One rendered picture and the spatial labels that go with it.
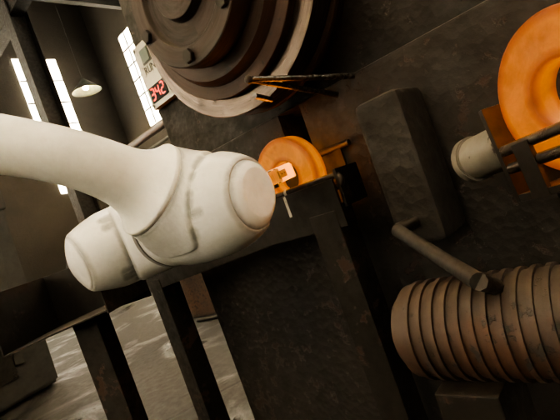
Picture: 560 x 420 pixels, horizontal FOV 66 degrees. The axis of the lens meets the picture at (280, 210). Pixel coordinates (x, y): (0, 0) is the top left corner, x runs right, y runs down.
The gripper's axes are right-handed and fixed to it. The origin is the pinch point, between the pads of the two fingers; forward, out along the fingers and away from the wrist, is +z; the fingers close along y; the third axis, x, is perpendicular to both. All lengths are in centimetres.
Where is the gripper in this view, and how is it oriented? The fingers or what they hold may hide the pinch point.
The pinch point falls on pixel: (280, 174)
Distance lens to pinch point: 82.4
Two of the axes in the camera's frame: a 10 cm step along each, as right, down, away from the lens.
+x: -3.9, -9.2, -0.9
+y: 7.0, -2.4, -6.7
